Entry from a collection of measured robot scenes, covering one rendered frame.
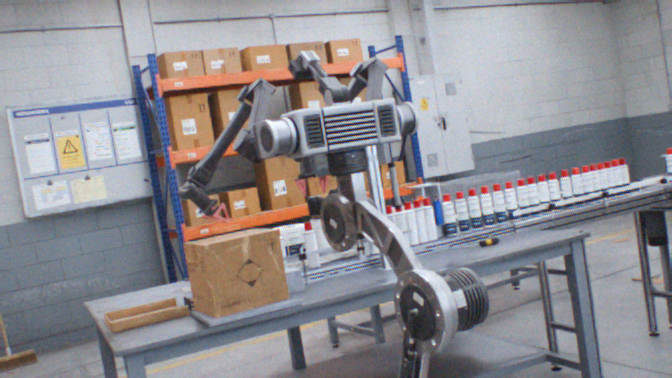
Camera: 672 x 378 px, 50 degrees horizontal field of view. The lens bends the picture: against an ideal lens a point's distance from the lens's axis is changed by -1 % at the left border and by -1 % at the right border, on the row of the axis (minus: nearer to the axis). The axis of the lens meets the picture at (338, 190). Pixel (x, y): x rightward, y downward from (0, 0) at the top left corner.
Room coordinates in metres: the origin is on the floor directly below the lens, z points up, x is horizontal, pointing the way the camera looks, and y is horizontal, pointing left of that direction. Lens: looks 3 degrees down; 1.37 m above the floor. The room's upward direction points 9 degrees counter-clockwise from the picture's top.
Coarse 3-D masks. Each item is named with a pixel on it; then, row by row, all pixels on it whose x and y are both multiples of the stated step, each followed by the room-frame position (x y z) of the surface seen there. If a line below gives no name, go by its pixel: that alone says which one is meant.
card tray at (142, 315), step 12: (168, 300) 3.05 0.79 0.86; (108, 312) 2.95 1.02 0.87; (120, 312) 2.97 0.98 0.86; (132, 312) 2.98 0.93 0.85; (144, 312) 3.00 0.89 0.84; (156, 312) 2.77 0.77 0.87; (168, 312) 2.79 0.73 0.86; (180, 312) 2.81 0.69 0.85; (108, 324) 2.82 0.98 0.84; (120, 324) 2.72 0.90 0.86; (132, 324) 2.74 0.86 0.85; (144, 324) 2.75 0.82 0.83
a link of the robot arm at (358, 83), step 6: (360, 66) 3.04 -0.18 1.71; (354, 72) 3.05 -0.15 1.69; (354, 78) 3.08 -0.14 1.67; (360, 78) 3.09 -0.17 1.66; (354, 84) 3.07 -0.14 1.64; (360, 84) 3.07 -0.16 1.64; (366, 84) 3.08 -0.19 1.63; (354, 90) 3.08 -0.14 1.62; (360, 90) 3.09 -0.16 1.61; (354, 96) 3.10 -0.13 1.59
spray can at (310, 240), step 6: (306, 222) 3.18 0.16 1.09; (306, 228) 3.17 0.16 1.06; (306, 234) 3.16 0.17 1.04; (312, 234) 3.17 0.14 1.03; (306, 240) 3.17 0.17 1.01; (312, 240) 3.16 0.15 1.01; (306, 246) 3.17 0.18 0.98; (312, 246) 3.16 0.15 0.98; (312, 258) 3.16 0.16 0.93; (318, 258) 3.17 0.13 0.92; (312, 264) 3.16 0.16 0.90; (318, 264) 3.17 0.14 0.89
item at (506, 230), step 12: (492, 228) 3.52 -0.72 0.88; (504, 228) 3.54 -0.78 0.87; (444, 240) 3.40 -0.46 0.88; (456, 240) 3.43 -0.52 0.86; (480, 240) 3.48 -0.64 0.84; (420, 252) 3.35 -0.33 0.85; (432, 252) 3.37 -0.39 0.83; (348, 264) 3.19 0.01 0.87; (360, 264) 3.22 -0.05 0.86; (372, 264) 3.25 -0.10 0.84; (312, 276) 3.12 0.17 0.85; (336, 276) 3.17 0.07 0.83; (192, 300) 2.91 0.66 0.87
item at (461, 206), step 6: (456, 192) 3.51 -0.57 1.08; (462, 192) 3.50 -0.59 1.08; (462, 198) 3.50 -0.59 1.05; (456, 204) 3.50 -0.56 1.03; (462, 204) 3.49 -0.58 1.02; (462, 210) 3.49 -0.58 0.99; (462, 216) 3.49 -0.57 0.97; (462, 222) 3.49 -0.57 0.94; (468, 222) 3.50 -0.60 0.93; (462, 228) 3.49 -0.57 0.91; (468, 228) 3.49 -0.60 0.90
